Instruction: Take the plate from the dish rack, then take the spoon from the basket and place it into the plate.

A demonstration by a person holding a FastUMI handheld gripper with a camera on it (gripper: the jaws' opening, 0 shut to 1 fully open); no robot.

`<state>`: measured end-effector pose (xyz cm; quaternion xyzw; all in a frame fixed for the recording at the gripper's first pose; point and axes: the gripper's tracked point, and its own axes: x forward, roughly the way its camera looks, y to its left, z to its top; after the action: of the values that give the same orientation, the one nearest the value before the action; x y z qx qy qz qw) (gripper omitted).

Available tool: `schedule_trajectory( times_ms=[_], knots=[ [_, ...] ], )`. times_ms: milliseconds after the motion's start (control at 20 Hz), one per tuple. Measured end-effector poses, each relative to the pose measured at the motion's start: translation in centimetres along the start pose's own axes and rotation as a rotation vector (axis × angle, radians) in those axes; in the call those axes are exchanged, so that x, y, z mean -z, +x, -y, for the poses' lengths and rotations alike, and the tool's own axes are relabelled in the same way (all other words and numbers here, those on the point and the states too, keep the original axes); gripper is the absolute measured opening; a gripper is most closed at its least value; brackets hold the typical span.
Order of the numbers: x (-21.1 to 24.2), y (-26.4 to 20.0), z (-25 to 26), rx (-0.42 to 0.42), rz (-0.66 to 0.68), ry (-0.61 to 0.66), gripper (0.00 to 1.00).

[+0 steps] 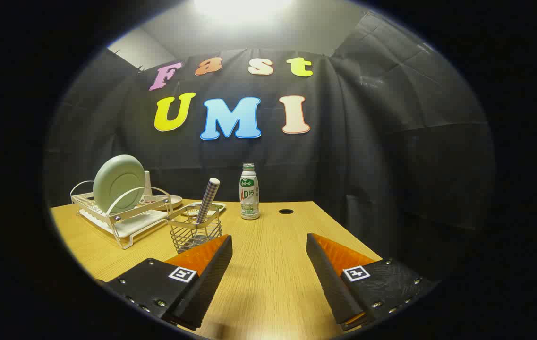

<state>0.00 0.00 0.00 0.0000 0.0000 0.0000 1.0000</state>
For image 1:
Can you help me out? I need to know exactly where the white drink bottle green label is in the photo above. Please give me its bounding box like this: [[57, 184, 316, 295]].
[[239, 163, 260, 220]]

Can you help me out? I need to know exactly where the pale green plate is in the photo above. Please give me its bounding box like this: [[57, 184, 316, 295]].
[[93, 155, 146, 214]]

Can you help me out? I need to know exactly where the metal wire basket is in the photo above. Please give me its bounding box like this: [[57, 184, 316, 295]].
[[167, 204, 223, 254]]

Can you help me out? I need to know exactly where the grey round dish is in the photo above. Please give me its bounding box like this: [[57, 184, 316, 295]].
[[154, 195, 183, 211]]

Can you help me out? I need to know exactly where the white wire dish rack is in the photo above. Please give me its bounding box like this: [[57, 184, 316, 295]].
[[70, 179, 173, 249]]

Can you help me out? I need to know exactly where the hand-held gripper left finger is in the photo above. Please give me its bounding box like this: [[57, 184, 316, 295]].
[[96, 235, 233, 331]]

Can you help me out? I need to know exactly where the white divided dish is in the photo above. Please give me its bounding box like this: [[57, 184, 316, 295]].
[[186, 202, 226, 218]]

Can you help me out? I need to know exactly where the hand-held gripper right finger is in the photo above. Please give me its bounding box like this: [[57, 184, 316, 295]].
[[306, 233, 439, 331]]

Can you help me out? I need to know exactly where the white drip tray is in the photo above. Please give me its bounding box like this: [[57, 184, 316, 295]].
[[79, 208, 170, 239]]

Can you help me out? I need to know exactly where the checkered handle spoon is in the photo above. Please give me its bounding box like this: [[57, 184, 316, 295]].
[[196, 178, 221, 225]]

